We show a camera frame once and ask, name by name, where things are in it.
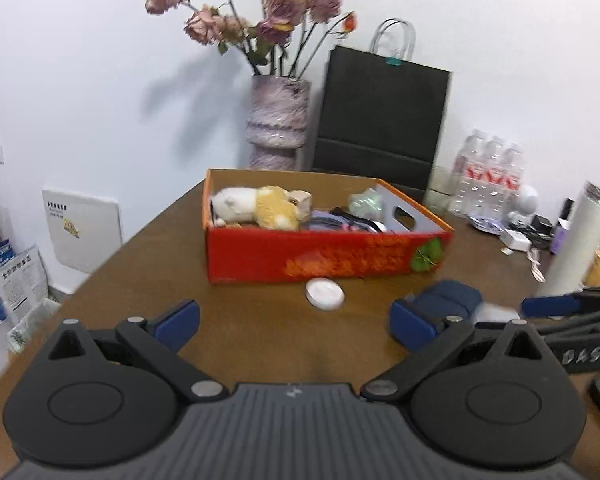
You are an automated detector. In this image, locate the navy blue case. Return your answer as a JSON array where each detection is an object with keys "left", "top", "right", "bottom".
[{"left": 411, "top": 280, "right": 484, "bottom": 322}]

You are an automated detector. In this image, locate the pack of water bottles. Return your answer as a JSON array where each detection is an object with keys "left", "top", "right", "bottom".
[{"left": 450, "top": 129, "right": 527, "bottom": 218}]

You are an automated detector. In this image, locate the yellow and white plush toy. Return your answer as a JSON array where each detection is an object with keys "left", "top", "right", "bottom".
[{"left": 210, "top": 186, "right": 311, "bottom": 232}]

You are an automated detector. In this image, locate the red cardboard box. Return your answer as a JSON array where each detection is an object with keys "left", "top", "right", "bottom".
[{"left": 202, "top": 169, "right": 455, "bottom": 286}]

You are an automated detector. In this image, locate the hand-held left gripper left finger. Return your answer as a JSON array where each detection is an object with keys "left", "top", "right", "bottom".
[{"left": 47, "top": 299, "right": 229, "bottom": 402}]

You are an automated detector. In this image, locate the white charger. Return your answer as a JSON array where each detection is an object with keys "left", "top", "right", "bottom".
[{"left": 500, "top": 229, "right": 533, "bottom": 253}]

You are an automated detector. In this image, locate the white round disc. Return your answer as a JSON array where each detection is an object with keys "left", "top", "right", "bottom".
[{"left": 305, "top": 278, "right": 346, "bottom": 311}]

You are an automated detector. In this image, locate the black paper bag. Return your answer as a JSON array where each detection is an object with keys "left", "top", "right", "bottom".
[{"left": 311, "top": 19, "right": 453, "bottom": 195}]

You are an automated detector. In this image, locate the pale green bundle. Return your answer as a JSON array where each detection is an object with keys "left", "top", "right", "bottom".
[{"left": 349, "top": 188, "right": 385, "bottom": 217}]

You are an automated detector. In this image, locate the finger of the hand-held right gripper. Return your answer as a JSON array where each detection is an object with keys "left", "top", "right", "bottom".
[
  {"left": 521, "top": 284, "right": 600, "bottom": 320},
  {"left": 475, "top": 309, "right": 600, "bottom": 343}
]

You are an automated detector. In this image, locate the white wall panel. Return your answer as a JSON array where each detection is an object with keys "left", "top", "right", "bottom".
[{"left": 42, "top": 187, "right": 123, "bottom": 276}]

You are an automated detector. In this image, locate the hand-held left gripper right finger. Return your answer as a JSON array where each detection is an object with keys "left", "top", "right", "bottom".
[{"left": 360, "top": 299, "right": 548, "bottom": 404}]

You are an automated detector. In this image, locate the small purple bottle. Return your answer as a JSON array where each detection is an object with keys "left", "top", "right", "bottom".
[{"left": 551, "top": 220, "right": 573, "bottom": 257}]

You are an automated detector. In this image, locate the wooden desktop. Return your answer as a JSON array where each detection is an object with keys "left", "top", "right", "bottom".
[{"left": 0, "top": 179, "right": 600, "bottom": 480}]

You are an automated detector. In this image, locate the white round camera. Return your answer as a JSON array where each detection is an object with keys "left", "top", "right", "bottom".
[{"left": 509, "top": 185, "right": 541, "bottom": 228}]

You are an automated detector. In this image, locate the black cable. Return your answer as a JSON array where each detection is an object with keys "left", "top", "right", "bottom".
[{"left": 310, "top": 207, "right": 386, "bottom": 233}]

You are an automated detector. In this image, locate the dried rose bouquet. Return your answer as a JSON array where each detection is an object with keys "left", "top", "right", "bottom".
[{"left": 144, "top": 0, "right": 358, "bottom": 80}]

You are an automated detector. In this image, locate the tall white cylinder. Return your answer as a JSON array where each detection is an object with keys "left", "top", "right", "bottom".
[{"left": 535, "top": 181, "right": 600, "bottom": 300}]

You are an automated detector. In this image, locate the white printed bag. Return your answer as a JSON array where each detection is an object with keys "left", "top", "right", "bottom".
[{"left": 0, "top": 245, "right": 50, "bottom": 325}]

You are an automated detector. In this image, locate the cream toy cube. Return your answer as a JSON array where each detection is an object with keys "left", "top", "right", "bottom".
[{"left": 287, "top": 190, "right": 314, "bottom": 222}]

